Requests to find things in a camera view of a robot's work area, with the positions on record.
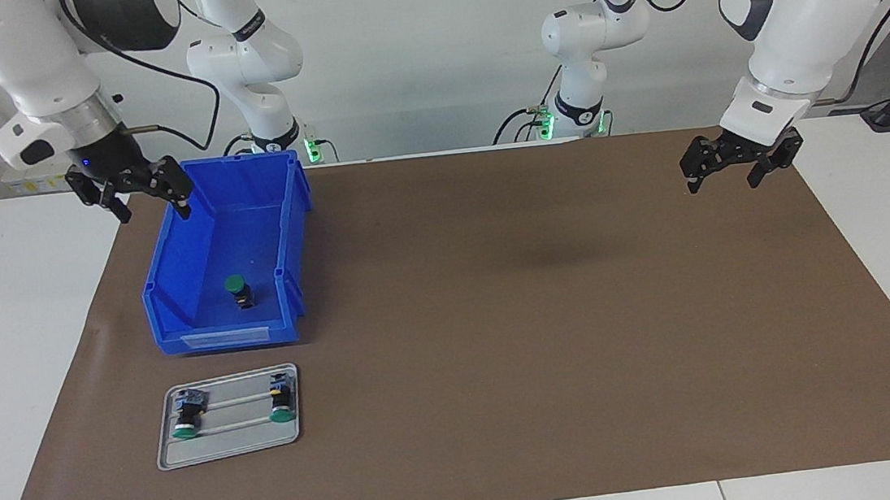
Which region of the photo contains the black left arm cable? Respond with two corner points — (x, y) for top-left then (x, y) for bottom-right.
(627, 0), (890, 126)

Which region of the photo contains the black base power cable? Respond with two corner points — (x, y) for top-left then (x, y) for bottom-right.
(220, 124), (339, 174)
(485, 66), (570, 146)

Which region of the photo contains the white box yellow label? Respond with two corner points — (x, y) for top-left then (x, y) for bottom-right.
(0, 159), (76, 198)

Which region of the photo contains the brown table mat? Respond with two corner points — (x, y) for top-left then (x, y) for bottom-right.
(0, 107), (890, 500)

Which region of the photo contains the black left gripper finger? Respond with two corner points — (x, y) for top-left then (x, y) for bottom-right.
(678, 133), (730, 197)
(742, 126), (809, 190)

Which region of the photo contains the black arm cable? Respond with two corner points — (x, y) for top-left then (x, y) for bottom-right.
(627, 0), (890, 126)
(60, 0), (228, 163)

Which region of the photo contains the silver metal tray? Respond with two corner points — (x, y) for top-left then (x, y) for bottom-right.
(149, 363), (307, 473)

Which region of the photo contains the blue plastic storage bin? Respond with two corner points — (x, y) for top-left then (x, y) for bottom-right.
(129, 148), (328, 359)

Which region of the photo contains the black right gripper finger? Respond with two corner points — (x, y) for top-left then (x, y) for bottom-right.
(63, 162), (135, 231)
(132, 154), (195, 225)

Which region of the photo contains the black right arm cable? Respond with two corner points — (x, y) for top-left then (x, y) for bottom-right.
(60, 0), (228, 163)

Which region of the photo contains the green push button switch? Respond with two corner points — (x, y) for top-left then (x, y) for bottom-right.
(264, 371), (301, 425)
(222, 272), (258, 311)
(167, 385), (213, 441)

